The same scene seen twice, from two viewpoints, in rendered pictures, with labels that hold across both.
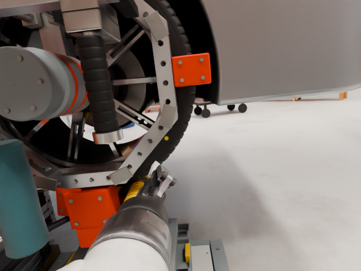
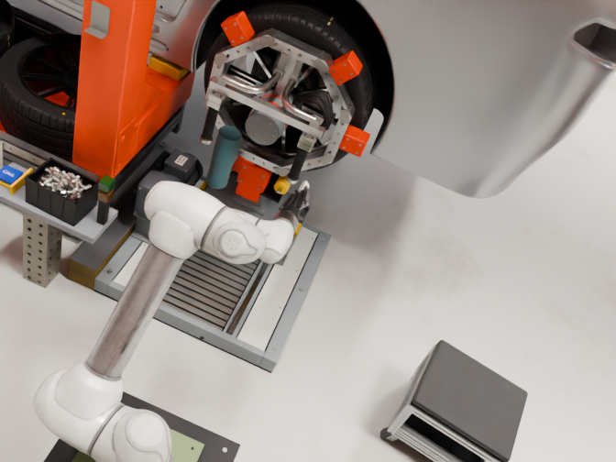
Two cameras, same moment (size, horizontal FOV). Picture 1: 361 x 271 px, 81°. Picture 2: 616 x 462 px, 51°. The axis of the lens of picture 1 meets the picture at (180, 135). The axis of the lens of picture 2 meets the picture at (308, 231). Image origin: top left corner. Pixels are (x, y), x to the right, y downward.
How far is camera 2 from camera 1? 2.03 m
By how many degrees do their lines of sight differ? 29
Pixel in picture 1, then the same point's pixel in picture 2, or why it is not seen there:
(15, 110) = (256, 137)
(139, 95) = not seen: hidden behind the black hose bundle
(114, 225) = (284, 215)
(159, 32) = (344, 120)
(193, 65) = (354, 144)
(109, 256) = (283, 225)
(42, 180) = not seen: hidden behind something
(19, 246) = (217, 183)
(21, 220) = (225, 172)
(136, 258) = (289, 228)
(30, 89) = (268, 135)
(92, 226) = (249, 186)
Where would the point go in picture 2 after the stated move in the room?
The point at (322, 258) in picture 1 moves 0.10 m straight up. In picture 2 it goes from (401, 292) to (410, 280)
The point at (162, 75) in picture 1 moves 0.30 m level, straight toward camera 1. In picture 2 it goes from (335, 138) to (319, 186)
